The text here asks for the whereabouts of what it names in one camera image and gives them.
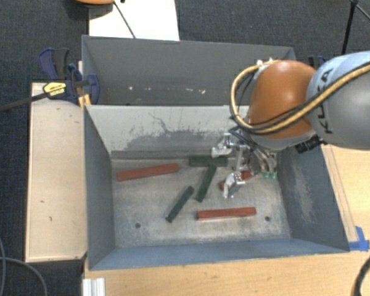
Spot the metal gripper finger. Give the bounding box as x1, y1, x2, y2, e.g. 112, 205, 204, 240
223, 171, 247, 200
210, 133, 237, 159

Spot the red-brown flat block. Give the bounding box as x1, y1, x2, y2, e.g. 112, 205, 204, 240
116, 163, 180, 183
218, 170, 254, 191
195, 207, 257, 222

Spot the dark green flat block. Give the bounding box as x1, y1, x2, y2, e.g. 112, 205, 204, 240
189, 155, 229, 167
165, 186, 195, 224
194, 165, 218, 203

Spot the grey metal bin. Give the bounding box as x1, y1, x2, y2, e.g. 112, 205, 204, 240
81, 35, 351, 271

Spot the pale wood board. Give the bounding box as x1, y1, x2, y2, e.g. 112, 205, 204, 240
24, 81, 89, 263

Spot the black cylinder on white bracket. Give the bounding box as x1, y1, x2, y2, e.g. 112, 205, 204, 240
295, 135, 324, 154

